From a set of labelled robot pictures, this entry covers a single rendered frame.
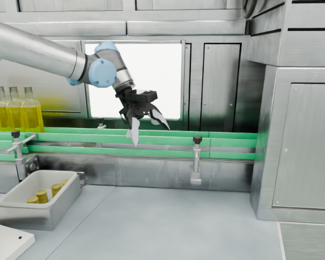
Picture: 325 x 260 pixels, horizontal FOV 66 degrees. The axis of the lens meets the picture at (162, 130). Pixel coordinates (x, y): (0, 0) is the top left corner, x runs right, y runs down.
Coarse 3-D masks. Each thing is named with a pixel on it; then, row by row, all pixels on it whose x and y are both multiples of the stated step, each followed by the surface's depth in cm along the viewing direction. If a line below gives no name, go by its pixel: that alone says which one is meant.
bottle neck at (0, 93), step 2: (0, 86) 101; (2, 86) 101; (0, 88) 99; (2, 88) 100; (0, 90) 99; (2, 90) 100; (4, 90) 101; (0, 92) 100; (2, 92) 100; (4, 92) 101; (0, 94) 100; (2, 94) 100; (4, 94) 101; (0, 96) 100; (2, 96) 100; (4, 96) 101; (0, 98) 100; (2, 98) 101; (4, 98) 101
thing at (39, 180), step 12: (24, 180) 89; (36, 180) 95; (48, 180) 97; (60, 180) 96; (72, 180) 90; (12, 192) 83; (24, 192) 88; (48, 192) 95; (60, 192) 82; (0, 204) 77; (12, 204) 76; (24, 204) 76; (36, 204) 75; (48, 204) 76
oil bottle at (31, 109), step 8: (24, 104) 99; (32, 104) 99; (24, 112) 100; (32, 112) 100; (40, 112) 104; (24, 120) 101; (32, 120) 101; (40, 120) 104; (32, 128) 102; (40, 128) 104
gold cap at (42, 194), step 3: (36, 192) 87; (39, 192) 87; (42, 192) 87; (45, 192) 87; (36, 195) 86; (39, 195) 85; (42, 195) 86; (45, 195) 87; (39, 198) 86; (42, 198) 86; (45, 198) 87; (39, 201) 86; (42, 201) 86; (45, 201) 87
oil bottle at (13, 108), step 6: (12, 102) 99; (18, 102) 99; (6, 108) 100; (12, 108) 99; (18, 108) 99; (12, 114) 100; (18, 114) 100; (12, 120) 101; (18, 120) 101; (12, 126) 102; (18, 126) 101
